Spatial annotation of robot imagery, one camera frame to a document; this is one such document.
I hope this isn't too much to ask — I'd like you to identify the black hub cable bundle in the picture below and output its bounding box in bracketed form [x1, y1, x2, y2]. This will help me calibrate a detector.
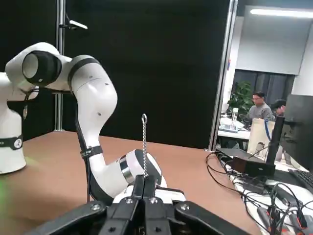
[241, 181, 313, 235]

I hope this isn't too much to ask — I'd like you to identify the wire test tube brush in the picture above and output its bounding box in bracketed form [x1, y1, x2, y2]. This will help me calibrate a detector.
[140, 114, 150, 178]

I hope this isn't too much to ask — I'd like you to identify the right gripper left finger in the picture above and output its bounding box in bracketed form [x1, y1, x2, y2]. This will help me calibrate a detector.
[24, 175, 145, 235]

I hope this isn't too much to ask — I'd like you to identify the black keyboard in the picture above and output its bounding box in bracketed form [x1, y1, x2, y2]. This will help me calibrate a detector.
[288, 168, 313, 194]

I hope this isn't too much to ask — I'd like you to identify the ceiling light strip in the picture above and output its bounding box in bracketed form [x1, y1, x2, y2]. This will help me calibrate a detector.
[249, 8, 313, 18]

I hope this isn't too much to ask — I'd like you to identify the white background desk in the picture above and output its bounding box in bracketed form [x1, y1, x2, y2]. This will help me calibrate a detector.
[217, 122, 251, 141]

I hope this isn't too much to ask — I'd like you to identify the person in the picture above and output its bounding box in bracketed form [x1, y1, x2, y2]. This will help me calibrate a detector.
[245, 92, 276, 123]
[270, 99, 287, 117]

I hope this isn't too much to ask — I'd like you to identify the aluminium frame post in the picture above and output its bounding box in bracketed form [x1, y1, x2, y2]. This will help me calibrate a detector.
[207, 0, 238, 151]
[54, 0, 66, 132]

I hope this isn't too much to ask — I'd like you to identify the dark brown rectangular box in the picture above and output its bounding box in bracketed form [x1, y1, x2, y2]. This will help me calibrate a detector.
[232, 155, 276, 177]

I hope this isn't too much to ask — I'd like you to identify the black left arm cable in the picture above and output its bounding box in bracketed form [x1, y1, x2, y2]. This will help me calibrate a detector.
[75, 119, 91, 203]

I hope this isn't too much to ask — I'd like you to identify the green potted plant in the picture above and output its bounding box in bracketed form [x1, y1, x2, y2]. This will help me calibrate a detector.
[227, 82, 255, 116]

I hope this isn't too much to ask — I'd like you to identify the grey hub with red plugs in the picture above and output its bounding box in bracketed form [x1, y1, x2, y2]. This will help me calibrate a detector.
[256, 205, 310, 235]

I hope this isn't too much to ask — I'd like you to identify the black computer monitor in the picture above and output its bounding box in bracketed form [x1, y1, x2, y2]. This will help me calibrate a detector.
[266, 94, 313, 173]

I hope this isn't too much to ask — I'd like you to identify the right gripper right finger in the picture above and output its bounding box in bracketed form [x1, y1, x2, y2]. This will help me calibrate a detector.
[144, 176, 260, 235]

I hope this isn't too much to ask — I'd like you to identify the grey mounted camera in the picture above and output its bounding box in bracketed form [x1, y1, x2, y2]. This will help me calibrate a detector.
[65, 19, 88, 31]

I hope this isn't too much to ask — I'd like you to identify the small black adapter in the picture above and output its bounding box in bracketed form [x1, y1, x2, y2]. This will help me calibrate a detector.
[241, 180, 266, 194]

